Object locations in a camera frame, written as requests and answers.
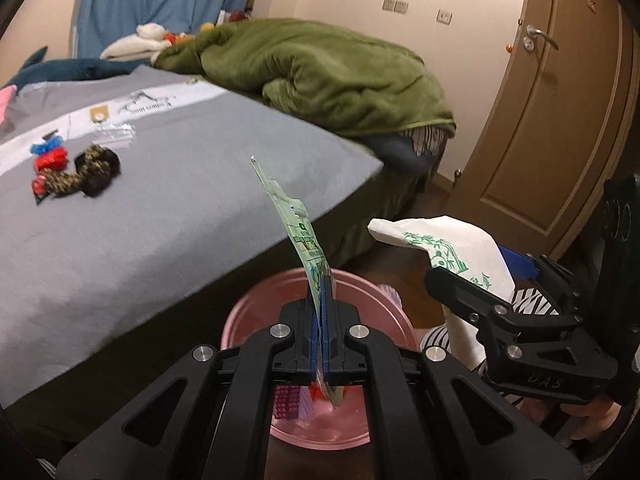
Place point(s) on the purple floral slipper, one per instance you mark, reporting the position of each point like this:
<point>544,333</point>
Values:
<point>390,296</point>

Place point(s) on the grey printed bed cover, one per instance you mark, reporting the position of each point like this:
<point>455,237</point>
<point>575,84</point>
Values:
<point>175,220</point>

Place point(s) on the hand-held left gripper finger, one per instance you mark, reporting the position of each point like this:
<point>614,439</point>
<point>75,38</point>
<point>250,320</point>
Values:
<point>315,350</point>
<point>327,340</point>

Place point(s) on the dark camouflage patterned wrapper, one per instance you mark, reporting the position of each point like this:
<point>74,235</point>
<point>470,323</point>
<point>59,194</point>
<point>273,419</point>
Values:
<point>90,167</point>

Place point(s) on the plaid cloth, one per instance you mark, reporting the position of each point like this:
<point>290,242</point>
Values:
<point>427,142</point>

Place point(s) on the person's right leg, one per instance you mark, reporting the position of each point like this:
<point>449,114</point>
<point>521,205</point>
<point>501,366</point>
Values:
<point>530,302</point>

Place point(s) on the wooden door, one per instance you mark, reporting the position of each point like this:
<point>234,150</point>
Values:
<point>525,135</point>

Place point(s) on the purple lattice packet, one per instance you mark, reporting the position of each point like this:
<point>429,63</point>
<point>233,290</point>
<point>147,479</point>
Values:
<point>287,402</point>

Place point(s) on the green printed packet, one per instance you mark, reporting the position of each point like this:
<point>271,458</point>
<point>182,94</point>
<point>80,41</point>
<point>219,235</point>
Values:
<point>300,230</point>

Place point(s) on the teal shark plush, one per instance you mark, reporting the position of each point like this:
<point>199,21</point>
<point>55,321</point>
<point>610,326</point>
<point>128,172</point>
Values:
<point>75,69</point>

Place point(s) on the orange plush toy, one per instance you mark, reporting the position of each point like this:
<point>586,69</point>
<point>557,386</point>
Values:
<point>179,40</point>

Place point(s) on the pink pillow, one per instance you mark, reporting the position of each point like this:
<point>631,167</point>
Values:
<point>6,102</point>

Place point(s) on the clear plastic wrapper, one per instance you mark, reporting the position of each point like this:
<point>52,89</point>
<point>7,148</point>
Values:
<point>117,134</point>

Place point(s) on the single wall socket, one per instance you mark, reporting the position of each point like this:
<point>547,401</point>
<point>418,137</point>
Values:
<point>444,16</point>

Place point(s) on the person's right hand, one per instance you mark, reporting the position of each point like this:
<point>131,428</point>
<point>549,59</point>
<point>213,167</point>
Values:
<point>595,420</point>

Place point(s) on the yellow plush toy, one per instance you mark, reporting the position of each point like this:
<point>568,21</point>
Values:
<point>207,27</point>

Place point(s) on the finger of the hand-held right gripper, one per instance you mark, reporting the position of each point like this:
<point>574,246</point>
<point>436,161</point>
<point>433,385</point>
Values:
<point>517,260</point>
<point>545,360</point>

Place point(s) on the blue plastic bag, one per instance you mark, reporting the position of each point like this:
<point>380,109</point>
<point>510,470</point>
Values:
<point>42,148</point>

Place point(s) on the white paper bag green print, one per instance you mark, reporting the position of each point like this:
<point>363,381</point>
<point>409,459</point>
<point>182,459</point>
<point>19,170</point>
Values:
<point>450,240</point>

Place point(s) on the dark blue pillow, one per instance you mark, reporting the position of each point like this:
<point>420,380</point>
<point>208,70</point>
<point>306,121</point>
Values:
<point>400,157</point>

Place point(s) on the white plush toy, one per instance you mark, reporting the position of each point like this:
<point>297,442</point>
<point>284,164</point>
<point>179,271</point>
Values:
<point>135,42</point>

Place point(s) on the green fleece blanket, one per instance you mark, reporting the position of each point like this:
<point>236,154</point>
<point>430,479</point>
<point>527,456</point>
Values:
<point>310,70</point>

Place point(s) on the double wall switch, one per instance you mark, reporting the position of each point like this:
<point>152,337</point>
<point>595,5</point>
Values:
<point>395,6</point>

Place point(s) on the pink plastic bin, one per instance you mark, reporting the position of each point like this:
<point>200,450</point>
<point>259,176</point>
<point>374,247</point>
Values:
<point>250,320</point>

